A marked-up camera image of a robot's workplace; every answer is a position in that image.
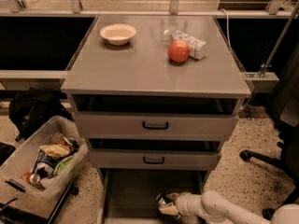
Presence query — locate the black office chair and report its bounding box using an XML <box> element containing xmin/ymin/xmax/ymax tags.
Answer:
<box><xmin>238</xmin><ymin>109</ymin><xmax>299</xmax><ymax>221</ymax></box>

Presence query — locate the white cable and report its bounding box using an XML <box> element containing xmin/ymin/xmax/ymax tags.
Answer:
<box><xmin>220</xmin><ymin>8</ymin><xmax>235</xmax><ymax>53</ymax></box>

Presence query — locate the metal clamp rod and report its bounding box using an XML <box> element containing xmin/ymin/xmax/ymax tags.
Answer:
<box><xmin>254</xmin><ymin>2</ymin><xmax>299</xmax><ymax>78</ymax></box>

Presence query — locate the black backpack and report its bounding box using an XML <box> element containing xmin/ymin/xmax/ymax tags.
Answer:
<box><xmin>8</xmin><ymin>90</ymin><xmax>72</xmax><ymax>142</ymax></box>

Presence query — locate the open bottom drawer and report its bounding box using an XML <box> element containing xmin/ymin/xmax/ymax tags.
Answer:
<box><xmin>97</xmin><ymin>169</ymin><xmax>206</xmax><ymax>224</ymax></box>

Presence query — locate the white plastic bottle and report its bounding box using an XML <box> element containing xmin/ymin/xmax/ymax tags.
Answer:
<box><xmin>164</xmin><ymin>30</ymin><xmax>207</xmax><ymax>60</ymax></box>

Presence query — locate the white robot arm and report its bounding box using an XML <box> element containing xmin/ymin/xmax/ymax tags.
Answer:
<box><xmin>156</xmin><ymin>190</ymin><xmax>299</xmax><ymax>224</ymax></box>

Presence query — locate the grey drawer cabinet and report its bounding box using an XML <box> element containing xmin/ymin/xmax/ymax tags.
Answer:
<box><xmin>60</xmin><ymin>14</ymin><xmax>252</xmax><ymax>224</ymax></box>

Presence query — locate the middle grey drawer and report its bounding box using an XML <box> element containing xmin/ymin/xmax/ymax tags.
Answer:
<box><xmin>89</xmin><ymin>149</ymin><xmax>221</xmax><ymax>171</ymax></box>

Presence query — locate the green snack bag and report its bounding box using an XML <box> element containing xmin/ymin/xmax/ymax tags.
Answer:
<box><xmin>53</xmin><ymin>155</ymin><xmax>73</xmax><ymax>175</ymax></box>

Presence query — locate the red apple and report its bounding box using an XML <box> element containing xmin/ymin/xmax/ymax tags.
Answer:
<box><xmin>168</xmin><ymin>40</ymin><xmax>190</xmax><ymax>63</ymax></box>

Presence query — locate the top grey drawer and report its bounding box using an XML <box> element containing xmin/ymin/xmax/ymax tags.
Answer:
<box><xmin>74</xmin><ymin>112</ymin><xmax>238</xmax><ymax>141</ymax></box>

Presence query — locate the clear plastic bin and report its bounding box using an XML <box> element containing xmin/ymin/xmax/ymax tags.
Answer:
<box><xmin>0</xmin><ymin>116</ymin><xmax>88</xmax><ymax>200</ymax></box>

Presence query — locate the white bowl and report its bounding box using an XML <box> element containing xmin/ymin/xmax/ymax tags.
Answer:
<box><xmin>100</xmin><ymin>23</ymin><xmax>136</xmax><ymax>46</ymax></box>

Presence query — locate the yellow chip bag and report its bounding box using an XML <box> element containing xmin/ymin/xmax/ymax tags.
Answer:
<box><xmin>40</xmin><ymin>145</ymin><xmax>71</xmax><ymax>159</ymax></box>

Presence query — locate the grey drawer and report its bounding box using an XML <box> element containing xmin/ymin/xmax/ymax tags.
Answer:
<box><xmin>74</xmin><ymin>112</ymin><xmax>238</xmax><ymax>141</ymax></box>
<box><xmin>89</xmin><ymin>149</ymin><xmax>221</xmax><ymax>171</ymax></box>

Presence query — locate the small can in bin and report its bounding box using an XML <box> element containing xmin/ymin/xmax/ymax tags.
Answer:
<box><xmin>29</xmin><ymin>174</ymin><xmax>41</xmax><ymax>185</ymax></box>

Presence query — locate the crushed redbull can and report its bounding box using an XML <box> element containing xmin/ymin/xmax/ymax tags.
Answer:
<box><xmin>156</xmin><ymin>193</ymin><xmax>180</xmax><ymax>219</ymax></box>

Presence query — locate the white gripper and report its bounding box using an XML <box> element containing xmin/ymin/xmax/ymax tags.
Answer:
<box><xmin>158</xmin><ymin>192</ymin><xmax>202</xmax><ymax>216</ymax></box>

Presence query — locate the blue white snack bag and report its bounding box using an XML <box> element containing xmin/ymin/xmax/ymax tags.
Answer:
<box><xmin>33</xmin><ymin>150</ymin><xmax>58</xmax><ymax>178</ymax></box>

